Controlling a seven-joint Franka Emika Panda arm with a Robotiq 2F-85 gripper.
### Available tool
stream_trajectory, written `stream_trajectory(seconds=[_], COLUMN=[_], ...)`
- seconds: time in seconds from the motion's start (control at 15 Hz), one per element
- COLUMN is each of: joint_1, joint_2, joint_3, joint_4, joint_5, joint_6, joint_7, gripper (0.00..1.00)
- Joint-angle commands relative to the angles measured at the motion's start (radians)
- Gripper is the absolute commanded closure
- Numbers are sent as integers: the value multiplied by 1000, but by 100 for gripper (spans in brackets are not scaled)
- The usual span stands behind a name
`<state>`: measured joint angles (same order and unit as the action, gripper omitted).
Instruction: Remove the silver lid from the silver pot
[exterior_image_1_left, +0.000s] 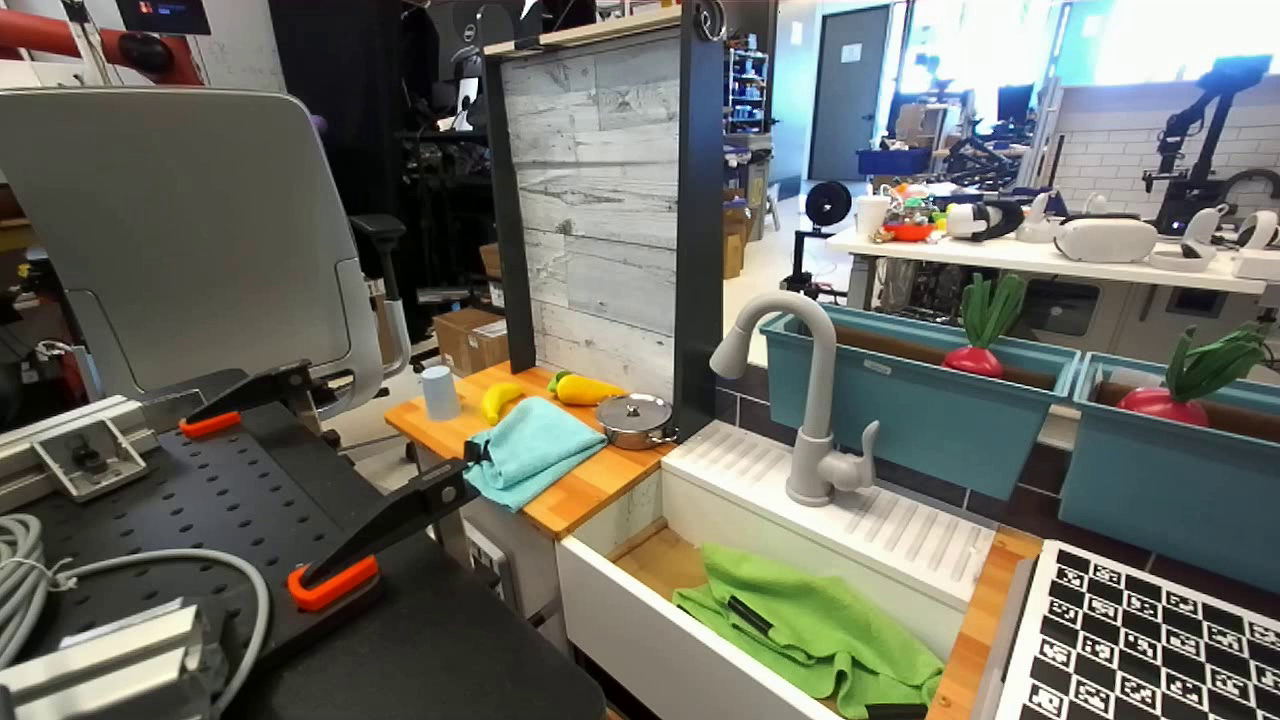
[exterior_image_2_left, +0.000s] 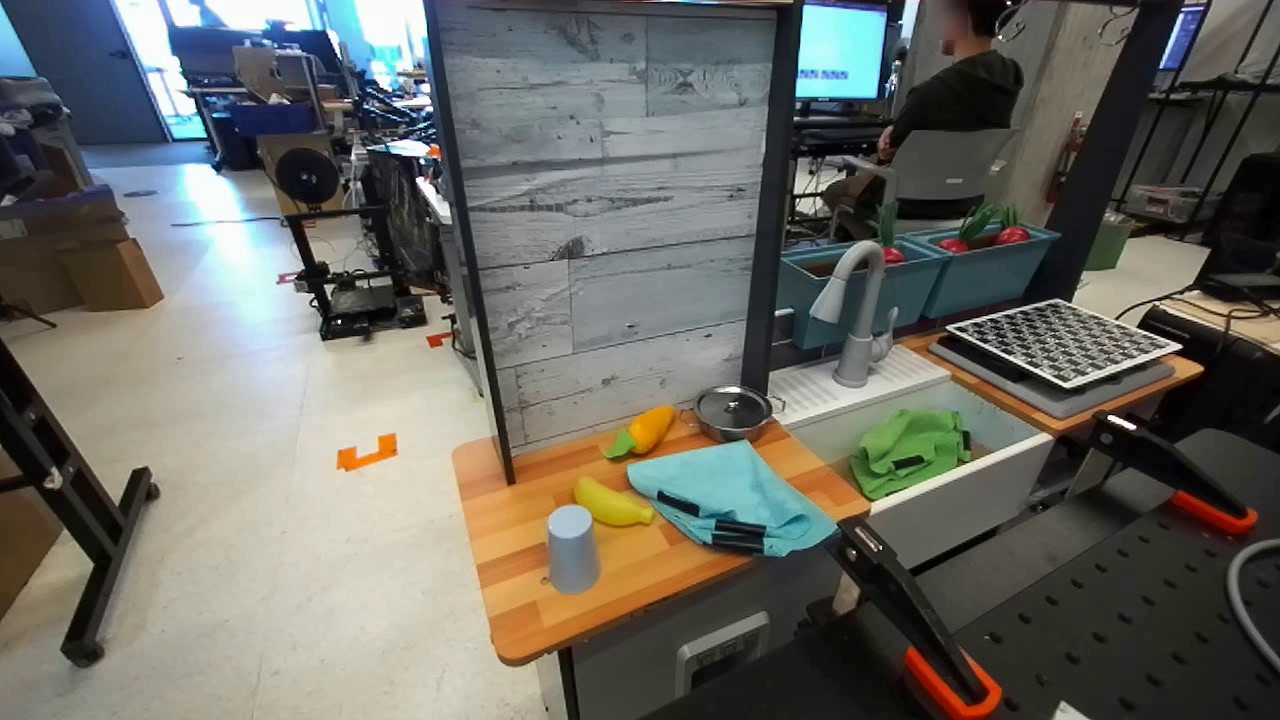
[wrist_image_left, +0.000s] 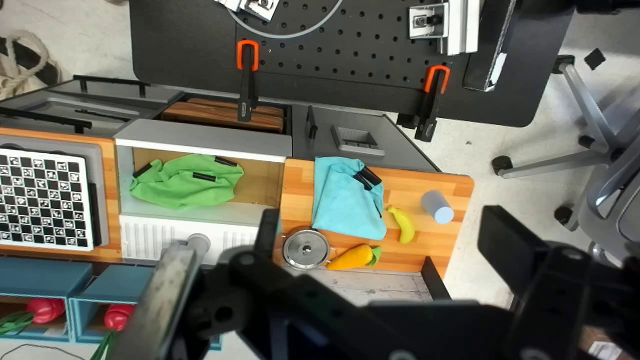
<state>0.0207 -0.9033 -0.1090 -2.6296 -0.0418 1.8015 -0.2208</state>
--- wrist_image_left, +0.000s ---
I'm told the grey-blue cylinder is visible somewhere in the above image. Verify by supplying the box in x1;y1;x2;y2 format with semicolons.
418;190;457;226

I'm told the checkerboard calibration board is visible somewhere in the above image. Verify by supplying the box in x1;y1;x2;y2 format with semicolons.
0;147;103;254

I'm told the flat monitor panel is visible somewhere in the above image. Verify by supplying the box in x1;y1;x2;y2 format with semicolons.
466;0;576;96

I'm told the beige rope coil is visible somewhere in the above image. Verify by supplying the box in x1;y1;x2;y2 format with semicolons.
0;28;66;103

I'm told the green cloth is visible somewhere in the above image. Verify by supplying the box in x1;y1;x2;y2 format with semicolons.
129;155;247;213

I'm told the teal bin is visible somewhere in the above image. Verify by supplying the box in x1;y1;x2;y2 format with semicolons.
69;263;227;353
0;259;95;344

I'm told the black clamp with orange handle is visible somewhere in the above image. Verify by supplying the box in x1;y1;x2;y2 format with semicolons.
234;38;264;125
413;63;455;145

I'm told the grey office chair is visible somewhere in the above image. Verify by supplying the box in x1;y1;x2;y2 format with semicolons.
491;47;640;268

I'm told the black perforated board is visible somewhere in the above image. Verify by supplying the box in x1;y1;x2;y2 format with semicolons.
129;0;576;128

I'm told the red toy radish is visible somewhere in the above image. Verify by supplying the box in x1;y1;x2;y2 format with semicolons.
0;299;69;339
89;303;138;360

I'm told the orange plush carrot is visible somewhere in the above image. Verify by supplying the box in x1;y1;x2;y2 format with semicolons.
326;243;385;274

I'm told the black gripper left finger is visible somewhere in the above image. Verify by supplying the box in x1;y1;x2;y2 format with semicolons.
252;208;429;360

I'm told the yellow plush banana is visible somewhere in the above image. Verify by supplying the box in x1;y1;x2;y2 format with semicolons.
386;204;418;247

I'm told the silver round lid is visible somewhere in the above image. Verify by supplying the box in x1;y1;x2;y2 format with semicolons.
281;228;332;270

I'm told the grey cable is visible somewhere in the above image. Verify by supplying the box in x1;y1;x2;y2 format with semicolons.
228;0;347;41

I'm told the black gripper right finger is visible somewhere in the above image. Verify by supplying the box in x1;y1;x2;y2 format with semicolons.
479;206;602;360

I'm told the light blue cloth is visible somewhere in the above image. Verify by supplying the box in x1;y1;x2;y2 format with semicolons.
311;157;390;243

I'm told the aluminium extrusion bracket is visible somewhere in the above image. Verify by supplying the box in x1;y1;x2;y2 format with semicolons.
217;0;282;23
408;0;482;58

